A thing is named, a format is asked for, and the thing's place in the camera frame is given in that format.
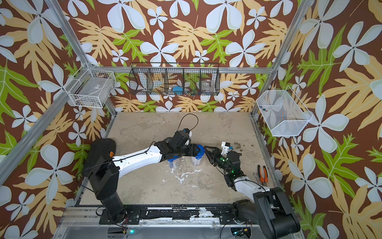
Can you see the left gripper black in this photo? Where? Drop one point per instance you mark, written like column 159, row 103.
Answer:
column 192, row 150

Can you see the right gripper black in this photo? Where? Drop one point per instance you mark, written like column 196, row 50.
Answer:
column 217, row 154

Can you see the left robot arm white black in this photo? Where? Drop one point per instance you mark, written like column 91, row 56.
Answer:
column 103, row 168

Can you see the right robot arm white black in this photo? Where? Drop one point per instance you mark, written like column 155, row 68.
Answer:
column 266, row 207

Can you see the metal wrench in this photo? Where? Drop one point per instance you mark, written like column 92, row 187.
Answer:
column 257, row 178

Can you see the blue item in basket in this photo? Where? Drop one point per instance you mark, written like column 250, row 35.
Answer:
column 178, row 90

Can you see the white mesh basket right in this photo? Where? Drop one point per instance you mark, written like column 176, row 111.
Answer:
column 284, row 112

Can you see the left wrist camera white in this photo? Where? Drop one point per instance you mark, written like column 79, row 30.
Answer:
column 189, row 134

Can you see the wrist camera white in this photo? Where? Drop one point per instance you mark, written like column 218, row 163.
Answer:
column 189, row 134
column 226, row 148

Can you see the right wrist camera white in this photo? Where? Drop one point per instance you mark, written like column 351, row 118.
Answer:
column 226, row 148

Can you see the left camera cable black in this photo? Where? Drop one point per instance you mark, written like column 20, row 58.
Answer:
column 189, row 120

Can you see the orange handled pliers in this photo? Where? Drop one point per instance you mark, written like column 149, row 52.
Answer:
column 263, row 176

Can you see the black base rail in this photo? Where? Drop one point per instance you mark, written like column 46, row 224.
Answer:
column 133, row 215

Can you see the black wire basket back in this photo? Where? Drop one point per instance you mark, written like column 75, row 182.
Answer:
column 196, row 79

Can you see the white wire basket left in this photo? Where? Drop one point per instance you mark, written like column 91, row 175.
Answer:
column 90, row 87

